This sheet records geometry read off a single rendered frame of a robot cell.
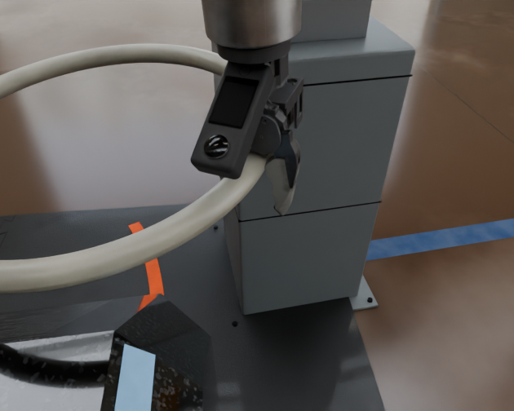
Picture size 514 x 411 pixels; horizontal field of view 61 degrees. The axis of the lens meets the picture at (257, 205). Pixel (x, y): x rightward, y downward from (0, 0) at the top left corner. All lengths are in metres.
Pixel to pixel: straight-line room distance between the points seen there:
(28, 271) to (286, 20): 0.31
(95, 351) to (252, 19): 0.35
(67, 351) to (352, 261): 1.03
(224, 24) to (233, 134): 0.09
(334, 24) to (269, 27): 0.64
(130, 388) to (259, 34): 0.35
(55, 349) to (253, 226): 0.75
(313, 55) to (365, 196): 0.43
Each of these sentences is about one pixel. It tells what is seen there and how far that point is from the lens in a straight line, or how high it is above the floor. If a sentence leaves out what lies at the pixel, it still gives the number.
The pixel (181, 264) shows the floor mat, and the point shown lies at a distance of 1.61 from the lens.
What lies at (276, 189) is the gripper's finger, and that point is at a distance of 0.50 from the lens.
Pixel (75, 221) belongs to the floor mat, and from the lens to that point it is 1.89.
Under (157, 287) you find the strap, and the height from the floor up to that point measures 0.02.
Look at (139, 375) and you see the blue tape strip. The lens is 0.49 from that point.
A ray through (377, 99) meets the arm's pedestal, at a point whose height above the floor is 0.74.
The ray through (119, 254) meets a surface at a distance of 0.41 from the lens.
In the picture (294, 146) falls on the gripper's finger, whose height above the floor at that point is 0.95.
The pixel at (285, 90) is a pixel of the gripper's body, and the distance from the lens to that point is 0.48.
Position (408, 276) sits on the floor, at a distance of 1.66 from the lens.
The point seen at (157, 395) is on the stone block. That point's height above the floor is 0.76.
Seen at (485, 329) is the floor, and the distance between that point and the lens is 1.61.
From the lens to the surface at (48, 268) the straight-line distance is 0.43.
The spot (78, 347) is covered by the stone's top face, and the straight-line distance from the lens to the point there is 0.49.
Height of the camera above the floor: 1.19
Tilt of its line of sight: 40 degrees down
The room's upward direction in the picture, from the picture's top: straight up
